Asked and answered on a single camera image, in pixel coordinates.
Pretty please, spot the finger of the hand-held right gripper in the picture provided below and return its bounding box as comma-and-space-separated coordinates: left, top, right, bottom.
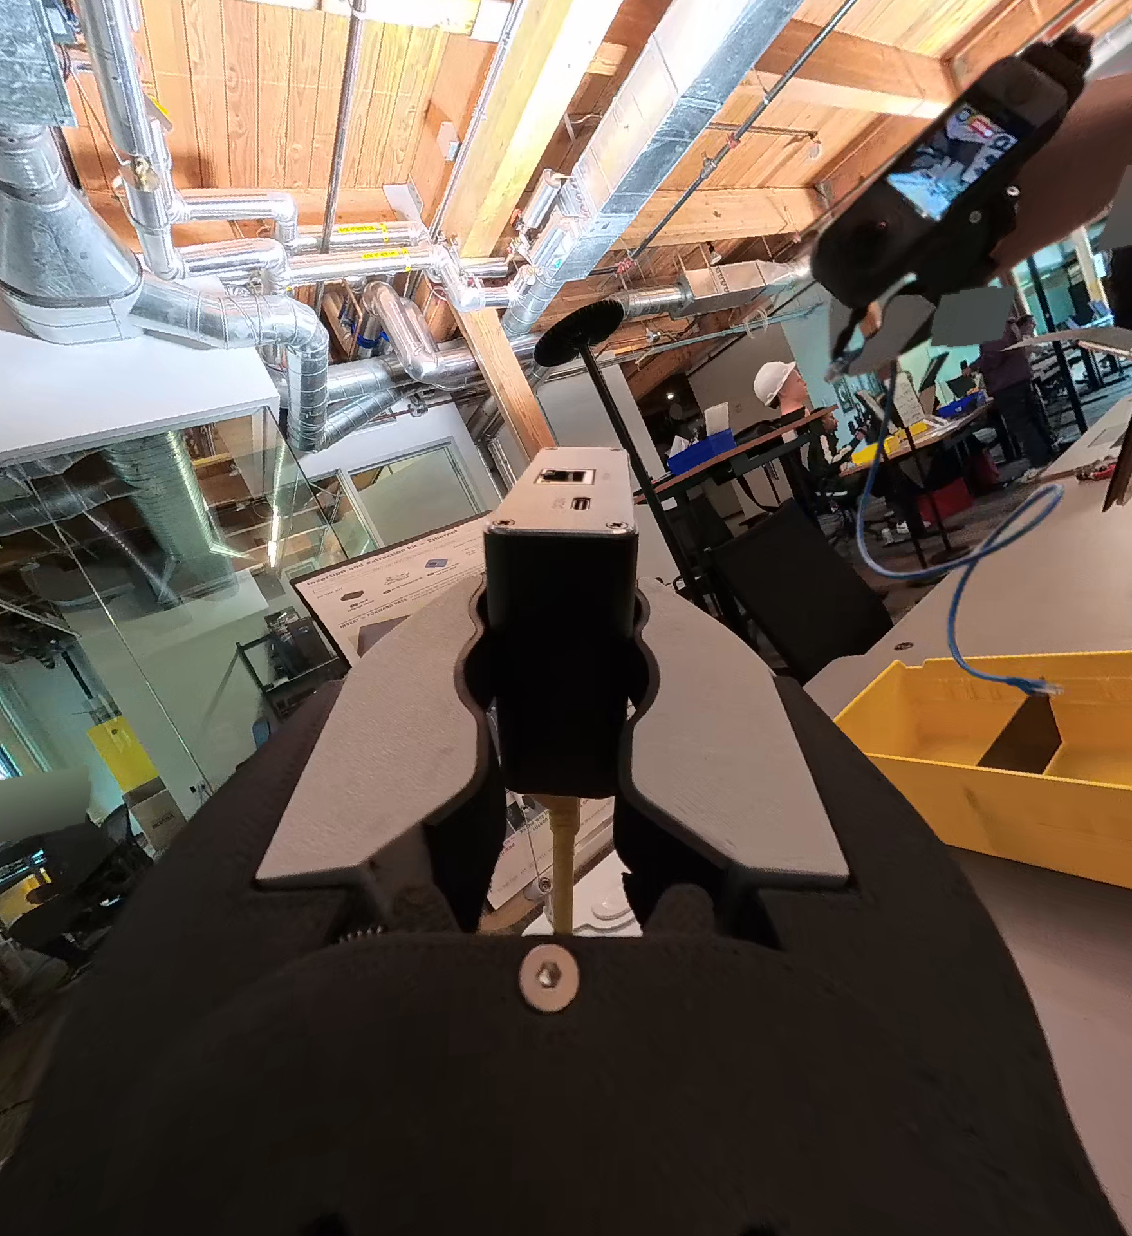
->
825, 294, 936, 379

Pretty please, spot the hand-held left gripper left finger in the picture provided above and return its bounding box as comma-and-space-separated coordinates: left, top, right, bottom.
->
255, 577, 503, 890

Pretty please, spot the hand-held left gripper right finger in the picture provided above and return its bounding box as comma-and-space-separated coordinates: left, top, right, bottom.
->
616, 577, 851, 890

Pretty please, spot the yellow ethernet cable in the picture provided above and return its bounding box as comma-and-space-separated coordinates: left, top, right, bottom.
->
555, 795, 579, 936

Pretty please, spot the black ethernet switch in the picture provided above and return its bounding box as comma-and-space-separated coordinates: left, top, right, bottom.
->
483, 445, 640, 799

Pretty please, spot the blue ethernet cable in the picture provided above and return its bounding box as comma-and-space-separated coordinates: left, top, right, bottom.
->
855, 371, 1067, 697

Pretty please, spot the yellow plastic bin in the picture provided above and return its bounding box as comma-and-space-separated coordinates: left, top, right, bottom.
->
834, 649, 1132, 902

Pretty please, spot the person's right forearm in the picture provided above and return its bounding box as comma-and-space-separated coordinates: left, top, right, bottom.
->
990, 62, 1132, 272

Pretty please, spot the printed instruction sheet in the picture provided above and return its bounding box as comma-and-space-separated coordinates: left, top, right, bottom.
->
290, 512, 494, 667

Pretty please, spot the standing desk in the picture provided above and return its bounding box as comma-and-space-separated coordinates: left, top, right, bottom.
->
638, 405, 838, 581

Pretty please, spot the black office chair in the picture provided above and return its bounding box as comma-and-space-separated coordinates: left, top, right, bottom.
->
710, 499, 895, 680

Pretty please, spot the white stand base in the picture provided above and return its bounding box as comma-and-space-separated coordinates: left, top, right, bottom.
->
575, 858, 644, 936

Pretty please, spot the blue tissue bin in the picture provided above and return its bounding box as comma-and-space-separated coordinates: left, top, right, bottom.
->
666, 429, 740, 475

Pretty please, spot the silver air duct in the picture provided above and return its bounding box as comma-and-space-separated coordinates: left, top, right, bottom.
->
0, 0, 490, 455

